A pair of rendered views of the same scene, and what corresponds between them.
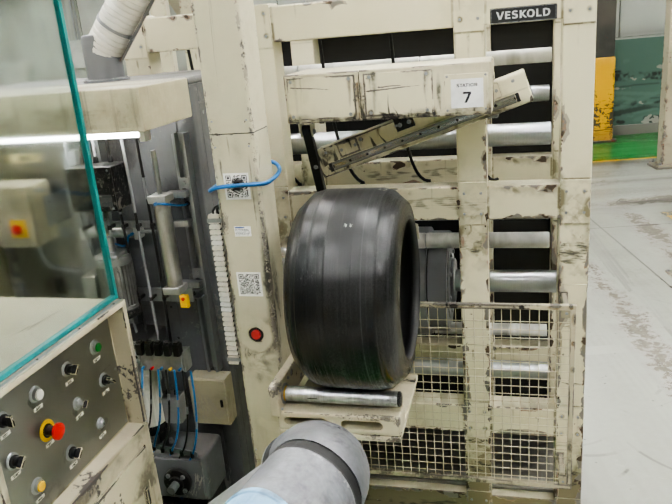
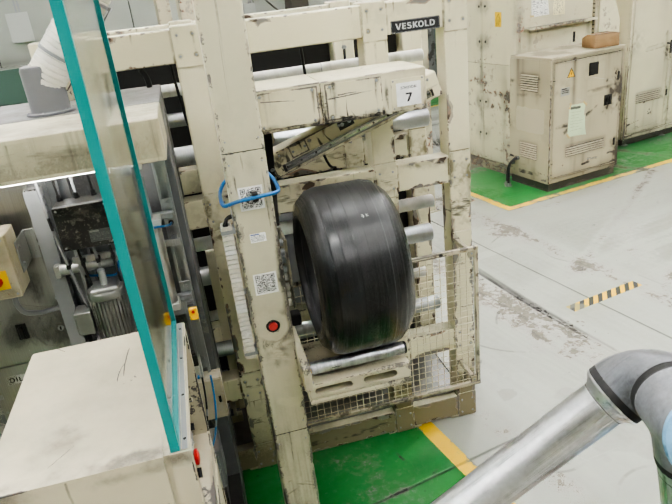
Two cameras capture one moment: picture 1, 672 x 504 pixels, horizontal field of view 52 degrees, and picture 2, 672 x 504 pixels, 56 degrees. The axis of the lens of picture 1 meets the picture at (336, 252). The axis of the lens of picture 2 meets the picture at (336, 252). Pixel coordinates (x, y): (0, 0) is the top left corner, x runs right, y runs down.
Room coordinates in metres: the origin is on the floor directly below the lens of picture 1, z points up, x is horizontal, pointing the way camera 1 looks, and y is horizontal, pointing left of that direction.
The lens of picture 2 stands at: (0.15, 0.87, 2.09)
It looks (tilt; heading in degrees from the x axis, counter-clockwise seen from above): 23 degrees down; 333
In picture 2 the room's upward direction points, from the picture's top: 7 degrees counter-clockwise
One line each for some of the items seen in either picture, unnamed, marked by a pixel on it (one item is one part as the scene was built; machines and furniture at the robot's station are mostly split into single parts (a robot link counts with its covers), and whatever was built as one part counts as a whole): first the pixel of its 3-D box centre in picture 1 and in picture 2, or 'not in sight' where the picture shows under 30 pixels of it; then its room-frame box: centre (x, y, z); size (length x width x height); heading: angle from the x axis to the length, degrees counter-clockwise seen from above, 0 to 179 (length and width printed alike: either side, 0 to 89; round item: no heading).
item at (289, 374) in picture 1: (294, 370); (297, 349); (1.95, 0.16, 0.90); 0.40 x 0.03 x 0.10; 165
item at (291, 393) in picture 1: (341, 396); (357, 358); (1.76, 0.02, 0.90); 0.35 x 0.05 x 0.05; 75
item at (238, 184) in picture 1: (245, 176); (248, 188); (1.95, 0.24, 1.52); 0.19 x 0.19 x 0.06; 75
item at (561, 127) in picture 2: not in sight; (565, 116); (4.49, -4.01, 0.62); 0.91 x 0.58 x 1.25; 86
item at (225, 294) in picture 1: (228, 289); (240, 292); (1.94, 0.33, 1.19); 0.05 x 0.04 x 0.48; 165
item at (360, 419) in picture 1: (341, 415); (357, 374); (1.76, 0.03, 0.83); 0.36 x 0.09 x 0.06; 75
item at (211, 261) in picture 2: not in sight; (227, 325); (2.80, 0.16, 0.61); 0.33 x 0.06 x 0.86; 165
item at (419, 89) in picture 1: (391, 90); (335, 96); (2.15, -0.21, 1.71); 0.61 x 0.25 x 0.15; 75
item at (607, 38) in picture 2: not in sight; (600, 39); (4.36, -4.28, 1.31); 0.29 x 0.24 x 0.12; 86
